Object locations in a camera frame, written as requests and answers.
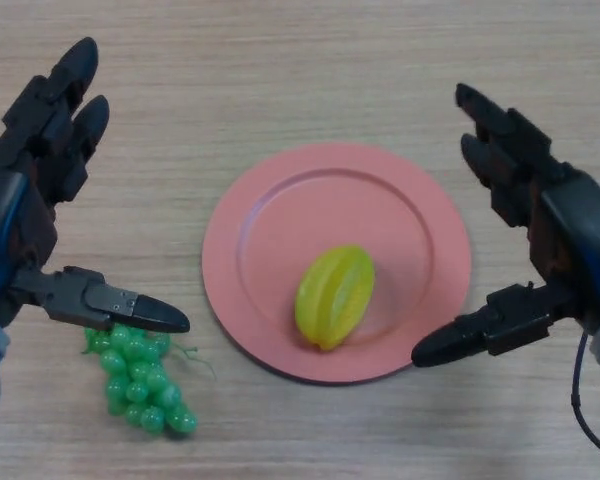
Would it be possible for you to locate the pink round plate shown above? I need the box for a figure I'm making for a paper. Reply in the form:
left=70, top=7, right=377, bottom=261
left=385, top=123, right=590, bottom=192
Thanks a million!
left=201, top=143, right=473, bottom=386

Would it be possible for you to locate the yellow starfruit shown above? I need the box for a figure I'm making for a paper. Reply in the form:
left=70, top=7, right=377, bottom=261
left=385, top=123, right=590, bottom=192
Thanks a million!
left=293, top=243, right=376, bottom=353

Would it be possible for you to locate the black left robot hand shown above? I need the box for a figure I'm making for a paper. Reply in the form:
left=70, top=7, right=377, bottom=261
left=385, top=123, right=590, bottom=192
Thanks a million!
left=0, top=36, right=191, bottom=335

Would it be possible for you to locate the green grape bunch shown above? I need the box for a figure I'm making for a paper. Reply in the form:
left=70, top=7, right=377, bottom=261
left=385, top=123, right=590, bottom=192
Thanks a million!
left=81, top=323, right=204, bottom=439

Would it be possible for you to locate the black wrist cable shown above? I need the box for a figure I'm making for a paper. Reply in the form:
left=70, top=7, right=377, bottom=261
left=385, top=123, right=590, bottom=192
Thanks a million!
left=569, top=330, right=600, bottom=464

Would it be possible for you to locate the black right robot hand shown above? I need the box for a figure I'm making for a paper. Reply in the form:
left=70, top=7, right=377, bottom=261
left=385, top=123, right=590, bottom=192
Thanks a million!
left=410, top=82, right=600, bottom=370

